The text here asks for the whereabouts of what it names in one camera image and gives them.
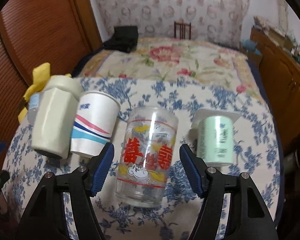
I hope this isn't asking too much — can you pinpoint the pink floral blanket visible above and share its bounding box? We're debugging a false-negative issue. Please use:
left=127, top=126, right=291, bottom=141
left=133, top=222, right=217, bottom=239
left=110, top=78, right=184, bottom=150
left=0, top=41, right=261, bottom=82
left=79, top=37, right=261, bottom=99

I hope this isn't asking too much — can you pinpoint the dark wooden chair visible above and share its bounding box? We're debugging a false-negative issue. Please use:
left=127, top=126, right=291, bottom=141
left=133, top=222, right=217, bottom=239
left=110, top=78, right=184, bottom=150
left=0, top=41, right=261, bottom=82
left=174, top=22, right=192, bottom=40

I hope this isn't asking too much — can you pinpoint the striped white paper cup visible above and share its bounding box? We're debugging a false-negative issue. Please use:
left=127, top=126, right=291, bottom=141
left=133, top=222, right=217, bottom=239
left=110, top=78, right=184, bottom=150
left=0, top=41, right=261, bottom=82
left=70, top=90, right=121, bottom=158

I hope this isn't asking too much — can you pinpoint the printed clear glass cup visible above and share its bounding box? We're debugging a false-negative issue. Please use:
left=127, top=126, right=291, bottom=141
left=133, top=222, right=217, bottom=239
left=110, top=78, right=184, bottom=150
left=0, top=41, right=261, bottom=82
left=115, top=106, right=178, bottom=208

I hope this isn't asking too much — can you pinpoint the green yogurt cup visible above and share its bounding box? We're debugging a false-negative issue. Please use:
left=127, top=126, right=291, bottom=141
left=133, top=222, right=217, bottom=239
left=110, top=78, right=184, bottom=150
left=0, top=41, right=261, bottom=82
left=191, top=108, right=241, bottom=167

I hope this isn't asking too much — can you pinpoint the wooden louvered wardrobe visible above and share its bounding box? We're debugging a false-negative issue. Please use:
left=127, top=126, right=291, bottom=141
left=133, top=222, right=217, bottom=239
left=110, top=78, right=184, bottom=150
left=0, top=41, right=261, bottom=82
left=0, top=0, right=103, bottom=170

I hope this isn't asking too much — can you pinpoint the wooden sideboard cabinet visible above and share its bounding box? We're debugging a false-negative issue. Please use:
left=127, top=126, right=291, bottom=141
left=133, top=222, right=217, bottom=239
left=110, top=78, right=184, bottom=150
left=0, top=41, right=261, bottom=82
left=250, top=27, right=300, bottom=149

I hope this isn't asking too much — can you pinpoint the blue cloth on box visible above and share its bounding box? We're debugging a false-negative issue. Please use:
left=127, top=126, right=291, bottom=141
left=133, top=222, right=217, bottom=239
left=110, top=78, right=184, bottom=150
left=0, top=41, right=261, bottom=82
left=240, top=40, right=262, bottom=55

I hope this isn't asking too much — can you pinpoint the black bag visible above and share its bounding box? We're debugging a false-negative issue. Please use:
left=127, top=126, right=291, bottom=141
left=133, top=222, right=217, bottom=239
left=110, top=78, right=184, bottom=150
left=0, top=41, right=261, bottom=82
left=103, top=25, right=139, bottom=53

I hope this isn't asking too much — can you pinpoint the small clear plastic cup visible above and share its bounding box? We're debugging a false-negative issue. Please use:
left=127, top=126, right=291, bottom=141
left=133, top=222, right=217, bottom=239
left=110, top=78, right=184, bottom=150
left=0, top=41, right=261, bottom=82
left=27, top=92, right=43, bottom=126

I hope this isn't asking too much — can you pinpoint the yellow plush toy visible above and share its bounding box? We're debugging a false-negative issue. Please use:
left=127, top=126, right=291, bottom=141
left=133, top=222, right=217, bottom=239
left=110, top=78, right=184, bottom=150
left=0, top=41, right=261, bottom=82
left=18, top=62, right=62, bottom=124

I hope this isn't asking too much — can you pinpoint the cream ceramic mug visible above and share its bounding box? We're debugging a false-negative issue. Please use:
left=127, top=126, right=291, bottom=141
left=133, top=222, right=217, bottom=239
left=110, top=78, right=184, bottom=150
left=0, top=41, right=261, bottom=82
left=31, top=75, right=83, bottom=159

